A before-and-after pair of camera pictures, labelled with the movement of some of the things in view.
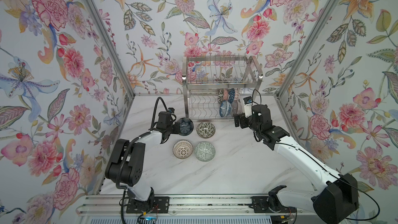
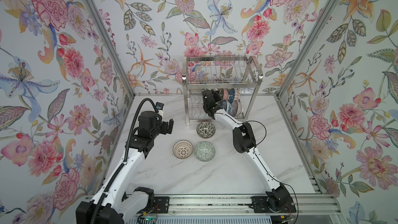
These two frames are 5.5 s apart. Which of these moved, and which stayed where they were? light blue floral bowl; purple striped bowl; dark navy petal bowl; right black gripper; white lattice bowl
Moved: dark navy petal bowl; right black gripper
Stayed: white lattice bowl; purple striped bowl; light blue floral bowl
